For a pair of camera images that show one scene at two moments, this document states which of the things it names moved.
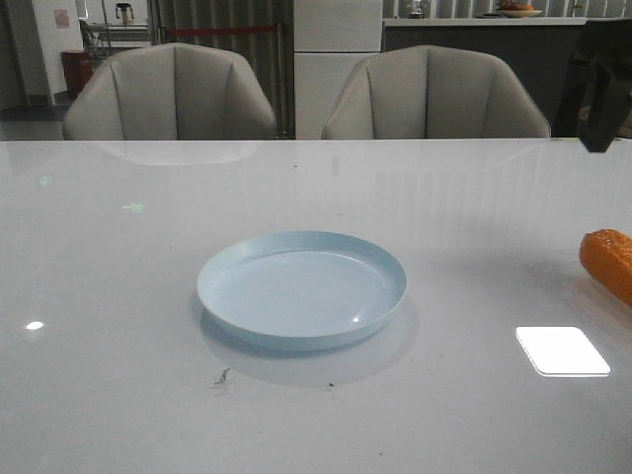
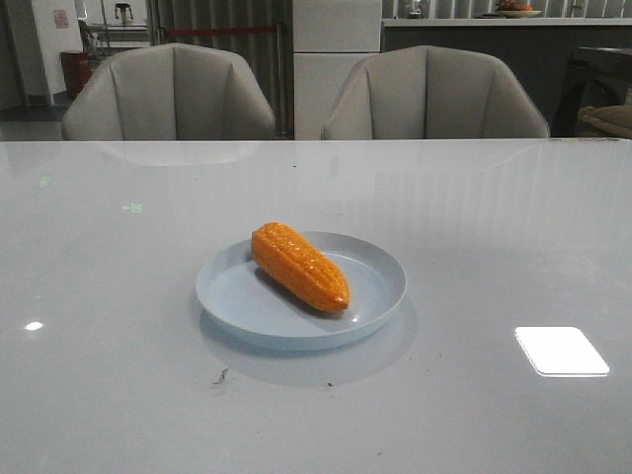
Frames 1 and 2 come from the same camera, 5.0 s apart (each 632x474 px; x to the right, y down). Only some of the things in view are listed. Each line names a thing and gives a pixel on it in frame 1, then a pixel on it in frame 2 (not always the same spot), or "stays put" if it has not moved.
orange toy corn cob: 607,255 → 293,258
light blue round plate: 299,289 stays put
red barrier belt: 199,31 stays put
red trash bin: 78,69 stays put
